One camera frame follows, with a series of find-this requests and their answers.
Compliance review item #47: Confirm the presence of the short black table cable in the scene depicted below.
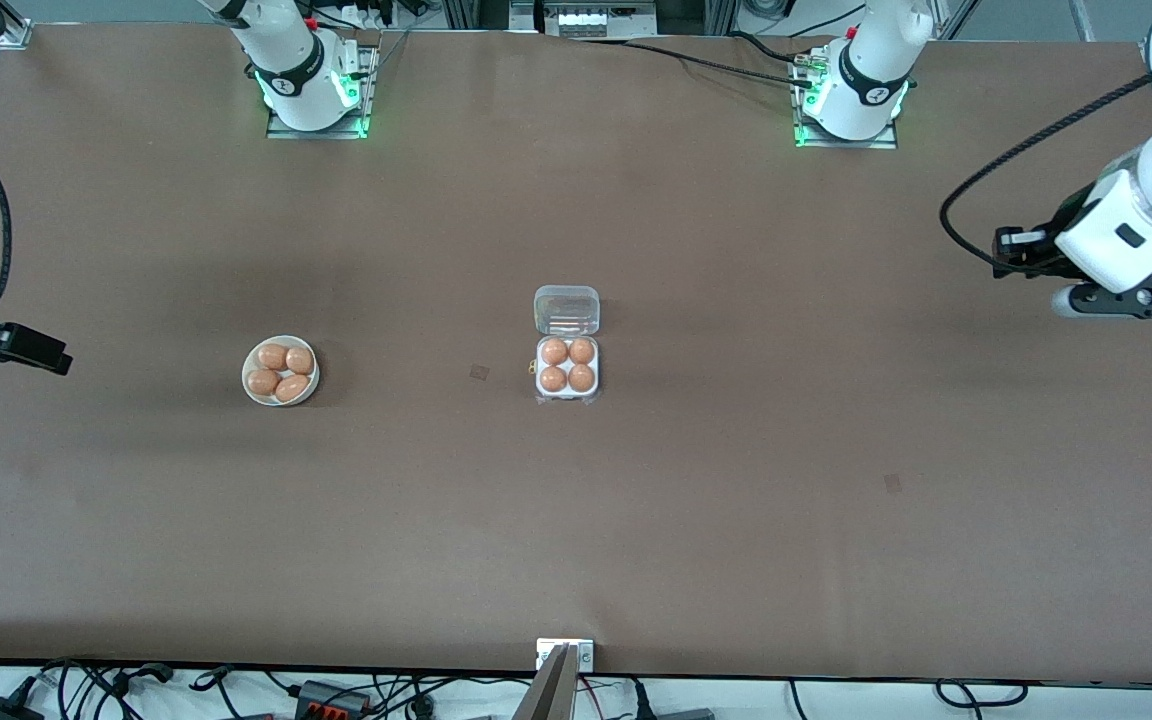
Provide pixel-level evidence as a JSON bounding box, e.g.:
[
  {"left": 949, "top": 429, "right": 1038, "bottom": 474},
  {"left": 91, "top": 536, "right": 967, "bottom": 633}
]
[{"left": 729, "top": 32, "right": 822, "bottom": 67}]

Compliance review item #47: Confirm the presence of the grey camera pole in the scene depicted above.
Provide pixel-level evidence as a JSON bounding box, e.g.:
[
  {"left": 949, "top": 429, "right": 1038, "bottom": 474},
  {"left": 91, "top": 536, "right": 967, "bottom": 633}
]
[{"left": 511, "top": 643, "right": 577, "bottom": 720}]

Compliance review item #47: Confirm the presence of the red black connector block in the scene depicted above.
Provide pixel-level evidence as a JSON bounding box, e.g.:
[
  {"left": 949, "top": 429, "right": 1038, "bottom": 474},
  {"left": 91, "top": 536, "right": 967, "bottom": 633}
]
[{"left": 294, "top": 680, "right": 374, "bottom": 719}]

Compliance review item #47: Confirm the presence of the white round bowl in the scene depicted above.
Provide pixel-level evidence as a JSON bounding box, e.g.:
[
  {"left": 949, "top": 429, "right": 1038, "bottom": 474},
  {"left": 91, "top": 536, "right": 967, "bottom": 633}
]
[{"left": 241, "top": 334, "right": 321, "bottom": 408}]

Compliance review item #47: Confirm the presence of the black looped floor cable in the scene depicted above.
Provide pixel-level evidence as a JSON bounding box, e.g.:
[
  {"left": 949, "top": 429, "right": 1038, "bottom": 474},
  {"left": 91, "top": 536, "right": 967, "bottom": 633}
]
[{"left": 934, "top": 678, "right": 1029, "bottom": 707}]

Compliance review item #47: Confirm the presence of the black tangled floor cable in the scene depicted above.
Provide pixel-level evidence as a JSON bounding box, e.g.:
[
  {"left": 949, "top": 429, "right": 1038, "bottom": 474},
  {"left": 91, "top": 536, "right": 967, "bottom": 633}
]
[{"left": 44, "top": 657, "right": 179, "bottom": 720}]

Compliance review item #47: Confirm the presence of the silver edge bracket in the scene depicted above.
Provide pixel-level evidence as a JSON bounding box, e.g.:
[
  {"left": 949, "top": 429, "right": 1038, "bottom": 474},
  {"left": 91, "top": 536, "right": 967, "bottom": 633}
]
[{"left": 536, "top": 638, "right": 596, "bottom": 673}]

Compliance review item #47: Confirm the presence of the grey power strip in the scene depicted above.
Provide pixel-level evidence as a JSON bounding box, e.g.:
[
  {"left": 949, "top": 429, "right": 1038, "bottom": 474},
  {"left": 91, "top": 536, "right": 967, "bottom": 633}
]
[{"left": 544, "top": 0, "right": 659, "bottom": 39}]

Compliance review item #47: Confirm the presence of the long black table cable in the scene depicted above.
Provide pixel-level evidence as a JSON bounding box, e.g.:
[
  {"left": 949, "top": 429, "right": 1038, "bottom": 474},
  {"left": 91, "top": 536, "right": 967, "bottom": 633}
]
[{"left": 561, "top": 36, "right": 822, "bottom": 89}]

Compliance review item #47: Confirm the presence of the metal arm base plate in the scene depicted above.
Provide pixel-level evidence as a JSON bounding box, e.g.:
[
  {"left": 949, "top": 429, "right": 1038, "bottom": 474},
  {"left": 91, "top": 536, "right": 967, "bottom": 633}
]
[
  {"left": 793, "top": 45, "right": 900, "bottom": 151},
  {"left": 266, "top": 40, "right": 373, "bottom": 140}
]

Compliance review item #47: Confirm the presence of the clear plastic egg box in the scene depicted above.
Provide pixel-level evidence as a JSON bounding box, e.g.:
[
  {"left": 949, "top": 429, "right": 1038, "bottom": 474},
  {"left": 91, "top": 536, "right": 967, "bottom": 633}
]
[{"left": 533, "top": 285, "right": 603, "bottom": 404}]

